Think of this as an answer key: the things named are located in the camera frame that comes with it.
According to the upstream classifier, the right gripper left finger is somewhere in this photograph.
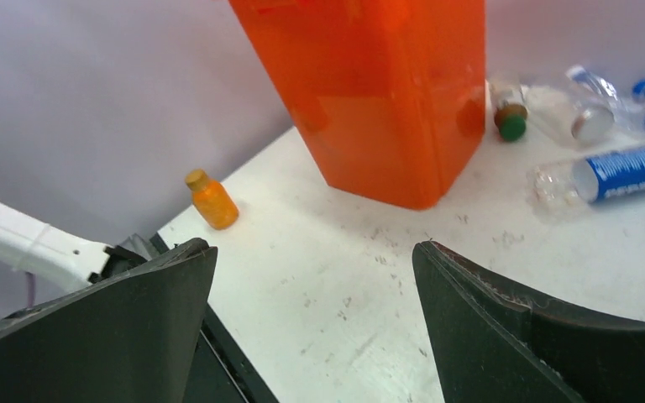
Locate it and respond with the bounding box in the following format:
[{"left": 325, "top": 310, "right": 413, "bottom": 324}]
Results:
[{"left": 0, "top": 238, "right": 218, "bottom": 402}]

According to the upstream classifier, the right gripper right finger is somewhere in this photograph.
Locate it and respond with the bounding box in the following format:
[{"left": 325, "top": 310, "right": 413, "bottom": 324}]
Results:
[{"left": 412, "top": 241, "right": 645, "bottom": 402}]

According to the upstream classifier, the small orange juice bottle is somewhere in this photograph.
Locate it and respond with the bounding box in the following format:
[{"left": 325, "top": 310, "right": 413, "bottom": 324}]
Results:
[{"left": 185, "top": 169, "right": 239, "bottom": 230}]

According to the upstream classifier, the blue cap pepsi bottle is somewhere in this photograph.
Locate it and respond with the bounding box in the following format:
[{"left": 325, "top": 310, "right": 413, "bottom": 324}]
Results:
[{"left": 527, "top": 143, "right": 645, "bottom": 215}]

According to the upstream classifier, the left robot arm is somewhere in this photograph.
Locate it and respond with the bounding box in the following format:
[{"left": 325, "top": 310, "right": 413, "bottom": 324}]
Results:
[{"left": 0, "top": 202, "right": 147, "bottom": 293}]

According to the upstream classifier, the orange plastic bin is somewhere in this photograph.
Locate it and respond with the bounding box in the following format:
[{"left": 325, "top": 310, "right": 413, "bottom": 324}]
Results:
[{"left": 231, "top": 0, "right": 486, "bottom": 210}]

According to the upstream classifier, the clear crushed bottle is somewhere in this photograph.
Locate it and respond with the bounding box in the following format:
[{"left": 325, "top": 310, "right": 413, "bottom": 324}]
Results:
[{"left": 524, "top": 65, "right": 615, "bottom": 149}]

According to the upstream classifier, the green cap brown bottle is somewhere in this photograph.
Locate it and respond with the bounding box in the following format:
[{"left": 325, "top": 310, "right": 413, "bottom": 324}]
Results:
[{"left": 488, "top": 75, "right": 528, "bottom": 142}]

